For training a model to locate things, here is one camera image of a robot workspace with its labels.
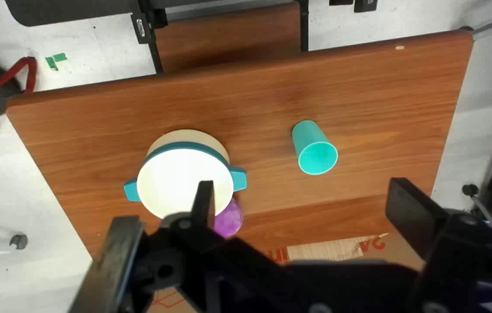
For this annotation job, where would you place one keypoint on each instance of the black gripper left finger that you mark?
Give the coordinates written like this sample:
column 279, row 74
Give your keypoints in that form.
column 112, row 267

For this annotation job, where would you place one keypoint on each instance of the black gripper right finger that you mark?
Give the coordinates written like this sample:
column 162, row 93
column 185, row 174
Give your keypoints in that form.
column 413, row 214

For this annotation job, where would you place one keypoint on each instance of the teal plastic cup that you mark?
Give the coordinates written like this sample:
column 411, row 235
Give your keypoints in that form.
column 315, row 157

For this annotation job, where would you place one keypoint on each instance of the grey metal bolt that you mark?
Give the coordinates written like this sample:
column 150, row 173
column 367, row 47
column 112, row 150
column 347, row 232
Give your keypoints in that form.
column 18, row 240

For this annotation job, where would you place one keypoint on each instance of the purple plush ball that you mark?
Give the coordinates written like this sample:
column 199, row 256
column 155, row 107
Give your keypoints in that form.
column 230, row 221

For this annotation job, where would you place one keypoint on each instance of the green tape marker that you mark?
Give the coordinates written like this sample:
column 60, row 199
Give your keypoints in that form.
column 56, row 60

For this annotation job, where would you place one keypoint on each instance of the brown wooden cabinet panel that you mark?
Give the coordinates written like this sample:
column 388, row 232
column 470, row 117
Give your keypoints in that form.
column 228, row 37

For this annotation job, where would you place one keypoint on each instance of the dark monitor edge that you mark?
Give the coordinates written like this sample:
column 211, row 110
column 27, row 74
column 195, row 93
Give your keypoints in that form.
column 72, row 11

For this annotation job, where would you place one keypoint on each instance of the black metal frame post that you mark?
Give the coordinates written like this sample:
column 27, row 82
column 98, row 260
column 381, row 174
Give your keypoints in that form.
column 143, row 32

